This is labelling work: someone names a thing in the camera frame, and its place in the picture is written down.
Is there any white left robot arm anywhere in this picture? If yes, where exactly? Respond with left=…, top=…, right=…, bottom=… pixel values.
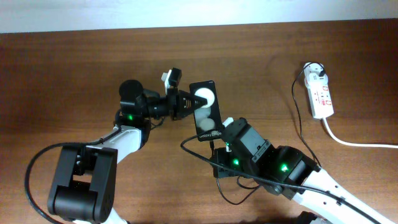
left=47, top=80, right=215, bottom=223

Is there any black charging cable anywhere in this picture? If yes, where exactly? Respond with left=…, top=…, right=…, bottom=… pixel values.
left=210, top=61, right=326, bottom=206

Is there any white power strip cord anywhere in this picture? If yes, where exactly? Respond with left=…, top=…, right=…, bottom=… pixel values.
left=321, top=116, right=398, bottom=149

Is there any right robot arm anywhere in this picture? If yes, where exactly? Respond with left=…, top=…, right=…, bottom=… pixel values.
left=210, top=118, right=390, bottom=223

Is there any black smartphone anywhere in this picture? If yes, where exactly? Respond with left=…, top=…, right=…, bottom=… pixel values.
left=189, top=80, right=224, bottom=142

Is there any white charger plug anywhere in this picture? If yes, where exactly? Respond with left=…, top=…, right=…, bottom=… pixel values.
left=304, top=62, right=328, bottom=89

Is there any white power strip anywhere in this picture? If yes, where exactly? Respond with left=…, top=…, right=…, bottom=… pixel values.
left=307, top=84, right=334, bottom=119

